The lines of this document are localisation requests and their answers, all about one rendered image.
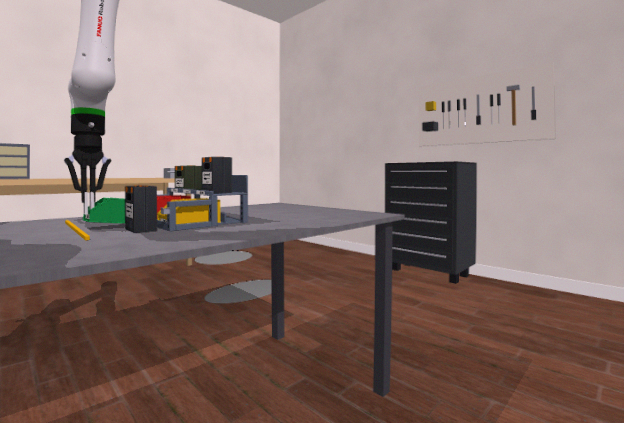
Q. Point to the yellow long thin bar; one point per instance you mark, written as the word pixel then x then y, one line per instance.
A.
pixel 77 230

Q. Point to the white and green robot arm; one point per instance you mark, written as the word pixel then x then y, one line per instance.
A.
pixel 94 68

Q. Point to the grey bin rack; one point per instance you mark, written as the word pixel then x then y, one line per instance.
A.
pixel 239 187

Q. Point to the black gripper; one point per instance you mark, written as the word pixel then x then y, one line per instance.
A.
pixel 87 152

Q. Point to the yellow open bin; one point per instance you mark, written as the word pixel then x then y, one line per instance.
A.
pixel 190 214

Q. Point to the red open bin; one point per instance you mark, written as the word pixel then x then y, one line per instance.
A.
pixel 162 200

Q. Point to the green bin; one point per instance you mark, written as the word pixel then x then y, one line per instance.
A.
pixel 110 211

